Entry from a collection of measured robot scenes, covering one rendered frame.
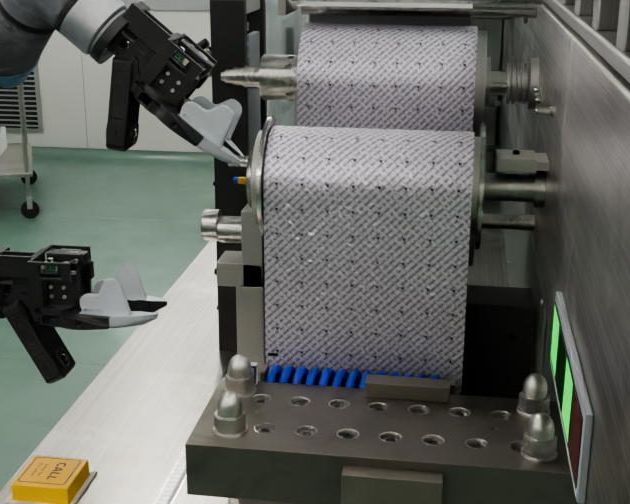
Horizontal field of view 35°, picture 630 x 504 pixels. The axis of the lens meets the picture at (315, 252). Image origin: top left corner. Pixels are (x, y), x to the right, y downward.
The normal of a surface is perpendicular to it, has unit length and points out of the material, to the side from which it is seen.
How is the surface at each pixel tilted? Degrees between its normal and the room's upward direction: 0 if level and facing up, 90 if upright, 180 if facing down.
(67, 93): 90
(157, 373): 0
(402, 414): 0
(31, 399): 0
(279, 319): 90
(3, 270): 90
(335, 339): 90
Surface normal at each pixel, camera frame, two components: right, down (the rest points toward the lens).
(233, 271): -0.14, 0.30
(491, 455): 0.00, -0.95
